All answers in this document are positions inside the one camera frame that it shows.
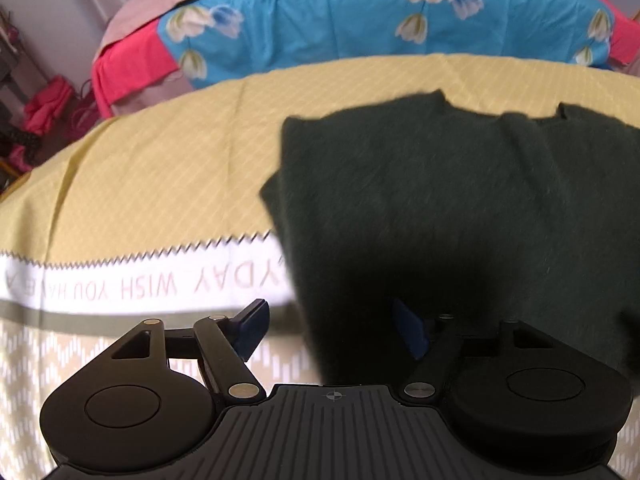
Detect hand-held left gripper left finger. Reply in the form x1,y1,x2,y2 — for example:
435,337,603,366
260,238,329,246
107,299,271,404

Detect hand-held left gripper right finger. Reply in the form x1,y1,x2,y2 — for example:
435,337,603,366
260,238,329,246
392,297,557,404

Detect dark green sweater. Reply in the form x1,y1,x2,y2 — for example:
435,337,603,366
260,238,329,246
259,89,640,386

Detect dark hanging clothes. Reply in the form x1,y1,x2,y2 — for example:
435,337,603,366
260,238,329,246
0,124,47,162

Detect red clothes pile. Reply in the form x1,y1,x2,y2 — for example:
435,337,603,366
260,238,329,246
22,75,77,137

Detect yellow patterned blanket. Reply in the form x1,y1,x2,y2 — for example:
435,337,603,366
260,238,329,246
0,52,640,480

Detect blue floral quilt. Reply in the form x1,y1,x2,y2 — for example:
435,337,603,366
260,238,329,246
157,0,622,92

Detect pink blanket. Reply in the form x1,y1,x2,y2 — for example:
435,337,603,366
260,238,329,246
94,0,232,64

